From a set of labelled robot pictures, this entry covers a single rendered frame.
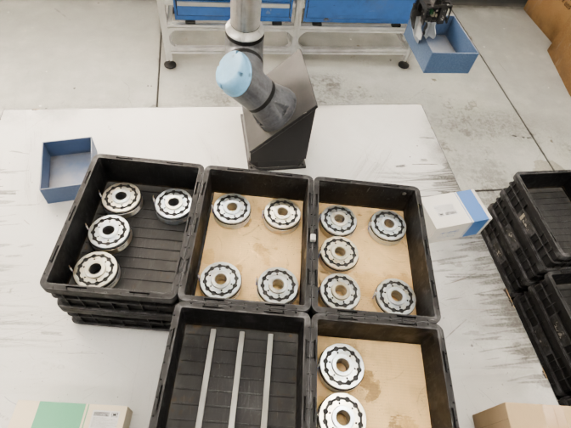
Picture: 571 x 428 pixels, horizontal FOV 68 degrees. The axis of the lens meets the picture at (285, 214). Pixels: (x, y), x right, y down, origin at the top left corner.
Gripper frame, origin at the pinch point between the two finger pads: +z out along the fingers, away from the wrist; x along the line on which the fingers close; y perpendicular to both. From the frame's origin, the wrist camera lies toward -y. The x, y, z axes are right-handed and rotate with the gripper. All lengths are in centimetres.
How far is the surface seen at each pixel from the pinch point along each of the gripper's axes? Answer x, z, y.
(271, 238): -51, 23, 51
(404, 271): -16, 27, 63
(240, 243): -59, 22, 52
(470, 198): 15, 35, 37
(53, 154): -120, 27, 8
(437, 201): 3, 33, 38
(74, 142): -112, 24, 7
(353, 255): -30, 23, 59
